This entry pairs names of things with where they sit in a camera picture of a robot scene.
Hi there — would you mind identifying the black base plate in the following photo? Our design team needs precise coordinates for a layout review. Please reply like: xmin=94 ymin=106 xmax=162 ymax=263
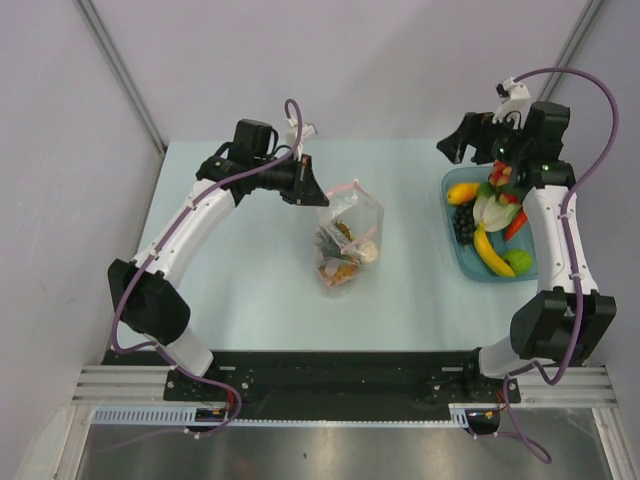
xmin=99 ymin=347 xmax=586 ymax=421

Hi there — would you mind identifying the white green cabbage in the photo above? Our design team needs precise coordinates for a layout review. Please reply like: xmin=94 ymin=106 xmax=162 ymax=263
xmin=472 ymin=182 xmax=521 ymax=233

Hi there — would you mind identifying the dark blue grape bunch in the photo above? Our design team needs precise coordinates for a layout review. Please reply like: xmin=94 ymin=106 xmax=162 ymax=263
xmin=452 ymin=201 xmax=476 ymax=246

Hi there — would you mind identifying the white cable duct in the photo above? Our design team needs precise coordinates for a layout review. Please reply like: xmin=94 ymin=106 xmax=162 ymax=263
xmin=92 ymin=403 xmax=474 ymax=427

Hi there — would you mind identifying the corner aluminium post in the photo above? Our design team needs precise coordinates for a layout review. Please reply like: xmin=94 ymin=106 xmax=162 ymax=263
xmin=519 ymin=0 xmax=609 ymax=101
xmin=73 ymin=0 xmax=168 ymax=159

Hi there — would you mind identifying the red strawberry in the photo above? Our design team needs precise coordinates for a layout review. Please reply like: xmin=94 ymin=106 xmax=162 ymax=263
xmin=504 ymin=209 xmax=528 ymax=242

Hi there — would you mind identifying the green round fruit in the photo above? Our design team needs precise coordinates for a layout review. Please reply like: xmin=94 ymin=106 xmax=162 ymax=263
xmin=502 ymin=249 xmax=534 ymax=276

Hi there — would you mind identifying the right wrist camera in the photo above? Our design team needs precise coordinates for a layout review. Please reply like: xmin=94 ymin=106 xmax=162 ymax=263
xmin=492 ymin=77 xmax=531 ymax=124

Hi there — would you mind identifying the orange toy pineapple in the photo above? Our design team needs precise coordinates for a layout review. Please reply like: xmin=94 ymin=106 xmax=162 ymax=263
xmin=315 ymin=221 xmax=360 ymax=288

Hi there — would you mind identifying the left corner aluminium post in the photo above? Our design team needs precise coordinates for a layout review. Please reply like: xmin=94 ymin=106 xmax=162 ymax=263
xmin=73 ymin=0 xmax=168 ymax=159

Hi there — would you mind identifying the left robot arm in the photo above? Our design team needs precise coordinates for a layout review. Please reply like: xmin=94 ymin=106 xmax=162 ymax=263
xmin=107 ymin=119 xmax=329 ymax=400

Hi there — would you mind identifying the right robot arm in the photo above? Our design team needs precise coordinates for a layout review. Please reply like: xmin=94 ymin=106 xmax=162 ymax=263
xmin=436 ymin=101 xmax=617 ymax=401

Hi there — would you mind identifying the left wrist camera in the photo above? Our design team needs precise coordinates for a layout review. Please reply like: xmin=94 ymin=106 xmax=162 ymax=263
xmin=285 ymin=118 xmax=318 ymax=157

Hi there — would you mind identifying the yellow toy banana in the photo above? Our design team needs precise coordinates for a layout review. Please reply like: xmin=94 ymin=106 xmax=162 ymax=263
xmin=473 ymin=223 xmax=515 ymax=277

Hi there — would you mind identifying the yellow toy mango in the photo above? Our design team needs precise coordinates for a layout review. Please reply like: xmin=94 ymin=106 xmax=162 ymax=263
xmin=446 ymin=182 xmax=480 ymax=206

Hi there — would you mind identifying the clear zip top bag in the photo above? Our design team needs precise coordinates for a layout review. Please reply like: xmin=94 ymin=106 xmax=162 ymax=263
xmin=314 ymin=179 xmax=384 ymax=296

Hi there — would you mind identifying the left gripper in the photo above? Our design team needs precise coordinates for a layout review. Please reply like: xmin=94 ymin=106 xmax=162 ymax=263
xmin=252 ymin=152 xmax=328 ymax=207

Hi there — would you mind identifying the right corner aluminium post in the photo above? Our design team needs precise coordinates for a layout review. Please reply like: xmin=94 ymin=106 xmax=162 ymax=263
xmin=519 ymin=0 xmax=609 ymax=101

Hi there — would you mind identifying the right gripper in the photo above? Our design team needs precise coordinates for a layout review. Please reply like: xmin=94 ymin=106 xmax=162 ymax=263
xmin=436 ymin=109 xmax=529 ymax=167

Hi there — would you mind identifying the aluminium frame rail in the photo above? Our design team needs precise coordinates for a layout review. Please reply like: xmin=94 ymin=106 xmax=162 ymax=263
xmin=72 ymin=366 xmax=169 ymax=405

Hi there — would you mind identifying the teal plastic food tray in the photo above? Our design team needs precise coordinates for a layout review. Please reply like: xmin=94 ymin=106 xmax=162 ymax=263
xmin=441 ymin=167 xmax=538 ymax=283

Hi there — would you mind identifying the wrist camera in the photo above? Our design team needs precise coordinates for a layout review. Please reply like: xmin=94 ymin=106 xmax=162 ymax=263
xmin=492 ymin=77 xmax=531 ymax=124
xmin=285 ymin=118 xmax=318 ymax=157

